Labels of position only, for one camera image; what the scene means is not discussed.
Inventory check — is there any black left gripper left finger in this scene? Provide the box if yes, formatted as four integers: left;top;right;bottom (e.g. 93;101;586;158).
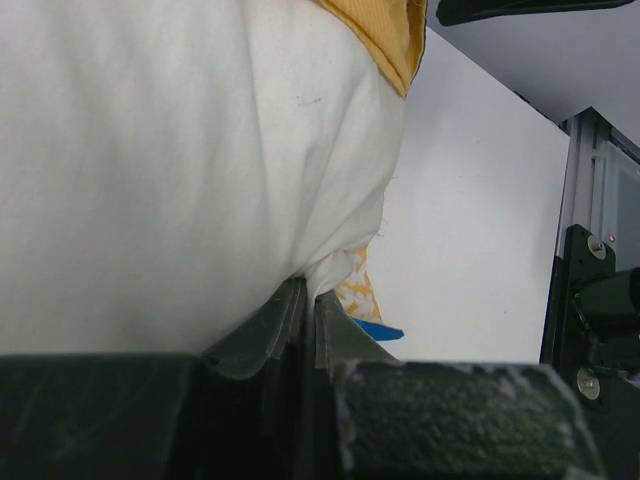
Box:
1;280;306;479

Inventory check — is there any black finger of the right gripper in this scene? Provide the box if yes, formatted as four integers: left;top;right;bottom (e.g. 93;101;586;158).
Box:
436;0;634;26

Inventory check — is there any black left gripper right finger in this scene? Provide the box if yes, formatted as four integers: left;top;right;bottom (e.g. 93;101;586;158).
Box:
313;294;606;479

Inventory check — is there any blue yellow Mickey pillowcase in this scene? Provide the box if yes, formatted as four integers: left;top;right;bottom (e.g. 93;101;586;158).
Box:
318;0;428;97

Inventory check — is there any white pillow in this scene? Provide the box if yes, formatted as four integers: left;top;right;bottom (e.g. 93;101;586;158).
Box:
1;1;405;354

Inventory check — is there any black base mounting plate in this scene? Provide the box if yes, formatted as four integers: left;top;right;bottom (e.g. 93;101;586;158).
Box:
540;224;639;412

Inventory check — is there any aluminium frame rail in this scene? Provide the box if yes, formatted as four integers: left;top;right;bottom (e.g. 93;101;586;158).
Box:
556;107;639;270

